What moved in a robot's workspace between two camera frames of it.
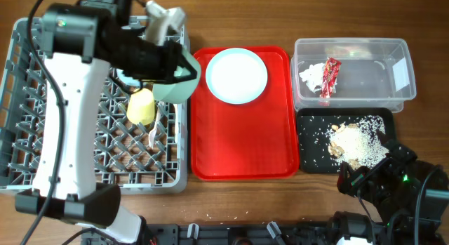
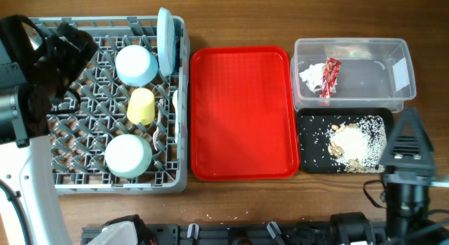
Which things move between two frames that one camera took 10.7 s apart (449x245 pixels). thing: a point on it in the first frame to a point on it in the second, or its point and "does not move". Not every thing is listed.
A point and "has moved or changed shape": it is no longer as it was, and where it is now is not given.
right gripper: (388, 162) to (396, 166)
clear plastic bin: (352, 73) does not move
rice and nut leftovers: (358, 144) does not move
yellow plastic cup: (141, 107) does not move
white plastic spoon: (176, 123) does not move
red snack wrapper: (332, 69) does not move
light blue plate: (236, 76) has moved or changed shape
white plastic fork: (153, 134) has moved or changed shape
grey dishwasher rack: (147, 159) does not move
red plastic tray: (259, 139) does not move
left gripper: (173, 56) to (55, 45)
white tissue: (313, 76) does not move
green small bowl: (180, 91) to (128, 155)
